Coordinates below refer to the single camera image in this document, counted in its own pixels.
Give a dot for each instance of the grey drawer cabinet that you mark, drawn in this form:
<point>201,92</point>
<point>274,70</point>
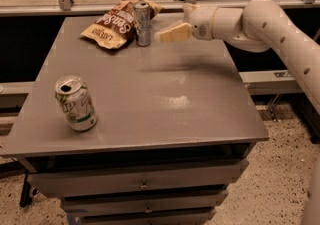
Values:
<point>171,103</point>

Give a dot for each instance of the middle grey drawer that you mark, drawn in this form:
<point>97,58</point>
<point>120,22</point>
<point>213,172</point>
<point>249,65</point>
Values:
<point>146,202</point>

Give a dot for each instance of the bottom grey drawer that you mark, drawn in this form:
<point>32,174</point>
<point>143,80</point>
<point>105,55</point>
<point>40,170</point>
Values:
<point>169,217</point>

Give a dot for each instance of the green white 7up can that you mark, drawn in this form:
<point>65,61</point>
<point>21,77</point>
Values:
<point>73,97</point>

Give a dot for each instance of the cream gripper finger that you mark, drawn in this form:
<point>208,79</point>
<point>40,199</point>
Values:
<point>190,10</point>
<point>180,32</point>

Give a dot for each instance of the silver blue redbull can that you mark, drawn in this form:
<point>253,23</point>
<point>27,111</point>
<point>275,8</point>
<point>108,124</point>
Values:
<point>142,23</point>

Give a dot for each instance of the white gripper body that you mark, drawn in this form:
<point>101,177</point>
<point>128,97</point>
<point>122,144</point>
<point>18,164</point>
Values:
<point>200,22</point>

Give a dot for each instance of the top grey drawer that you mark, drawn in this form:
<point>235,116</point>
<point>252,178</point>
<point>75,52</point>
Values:
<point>139,178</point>

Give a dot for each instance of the brown chip bag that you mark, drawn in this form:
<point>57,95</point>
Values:
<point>115,28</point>

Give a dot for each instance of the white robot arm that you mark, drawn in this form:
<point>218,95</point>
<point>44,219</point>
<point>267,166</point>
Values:
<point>281,185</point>

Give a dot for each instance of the grey drawer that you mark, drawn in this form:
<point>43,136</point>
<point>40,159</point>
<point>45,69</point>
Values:
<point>139,178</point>
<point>169,217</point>
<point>146,202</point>

